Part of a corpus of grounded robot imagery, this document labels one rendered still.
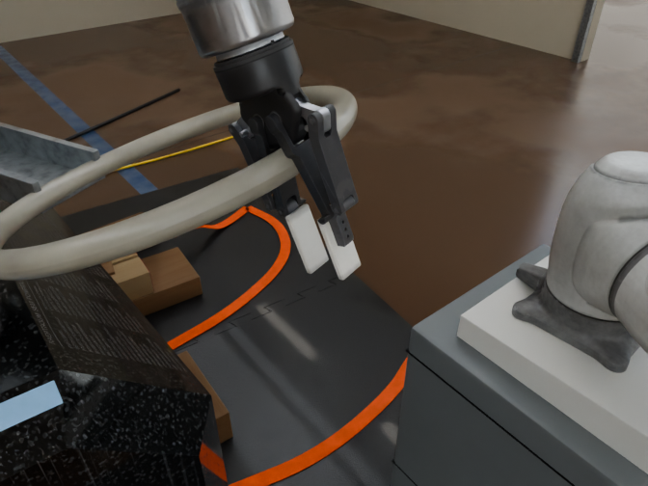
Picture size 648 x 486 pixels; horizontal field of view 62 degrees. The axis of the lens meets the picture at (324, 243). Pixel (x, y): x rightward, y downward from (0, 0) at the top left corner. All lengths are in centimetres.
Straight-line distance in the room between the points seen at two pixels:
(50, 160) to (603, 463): 94
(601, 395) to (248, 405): 122
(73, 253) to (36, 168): 50
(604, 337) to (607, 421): 13
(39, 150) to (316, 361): 124
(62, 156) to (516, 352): 77
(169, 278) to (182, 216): 174
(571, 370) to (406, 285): 147
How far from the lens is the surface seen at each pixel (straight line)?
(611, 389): 87
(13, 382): 98
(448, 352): 93
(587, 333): 90
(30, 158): 104
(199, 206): 48
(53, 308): 115
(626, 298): 77
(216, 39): 48
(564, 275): 86
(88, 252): 51
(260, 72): 48
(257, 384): 189
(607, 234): 79
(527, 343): 90
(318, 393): 185
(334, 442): 174
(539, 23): 553
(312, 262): 58
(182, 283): 218
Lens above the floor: 146
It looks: 36 degrees down
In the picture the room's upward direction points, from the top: straight up
